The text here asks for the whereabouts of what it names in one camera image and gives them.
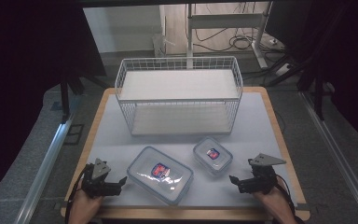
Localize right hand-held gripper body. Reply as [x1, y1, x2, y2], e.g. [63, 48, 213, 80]
[245, 152, 287, 195]

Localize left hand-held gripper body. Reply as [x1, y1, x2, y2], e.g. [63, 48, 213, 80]
[82, 158, 117, 199]

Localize small clear food container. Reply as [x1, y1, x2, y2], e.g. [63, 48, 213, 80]
[192, 136, 234, 177]

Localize large clear food container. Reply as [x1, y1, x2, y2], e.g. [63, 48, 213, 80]
[126, 145, 195, 206]

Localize white wire shelf rack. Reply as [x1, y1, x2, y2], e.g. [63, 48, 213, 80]
[114, 55, 244, 137]

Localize person's right hand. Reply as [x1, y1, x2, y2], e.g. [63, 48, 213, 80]
[252, 176, 290, 217]

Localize person's left hand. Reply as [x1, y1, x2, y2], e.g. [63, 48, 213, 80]
[69, 181, 105, 220]

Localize dark floor plate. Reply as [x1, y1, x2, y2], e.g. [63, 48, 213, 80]
[62, 123, 85, 147]

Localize pale blue table mat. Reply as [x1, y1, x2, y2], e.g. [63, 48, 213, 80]
[69, 91, 298, 209]

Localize black stand legs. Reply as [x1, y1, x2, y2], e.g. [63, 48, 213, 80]
[260, 52, 335, 121]
[58, 72, 110, 125]

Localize white power strip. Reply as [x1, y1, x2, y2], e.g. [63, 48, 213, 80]
[274, 63, 293, 77]

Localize black curtain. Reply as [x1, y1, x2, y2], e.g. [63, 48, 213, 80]
[0, 0, 108, 208]
[264, 0, 358, 153]

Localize clear plastic holder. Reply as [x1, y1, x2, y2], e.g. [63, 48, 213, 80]
[151, 33, 175, 58]

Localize right hand-held gripper cable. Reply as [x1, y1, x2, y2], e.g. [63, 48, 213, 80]
[273, 175, 296, 218]

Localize hand-held gripper cable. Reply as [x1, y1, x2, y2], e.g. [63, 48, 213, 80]
[273, 175, 296, 218]
[63, 166, 91, 224]

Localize left hand-held gripper cable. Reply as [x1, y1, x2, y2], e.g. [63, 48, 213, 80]
[63, 166, 91, 224]

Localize aluminium rail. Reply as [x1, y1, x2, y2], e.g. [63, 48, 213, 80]
[300, 91, 358, 224]
[13, 119, 75, 224]

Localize black floor cables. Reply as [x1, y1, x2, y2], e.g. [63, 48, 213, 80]
[194, 2, 285, 54]

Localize white desk frame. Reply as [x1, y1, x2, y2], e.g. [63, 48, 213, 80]
[185, 2, 270, 70]

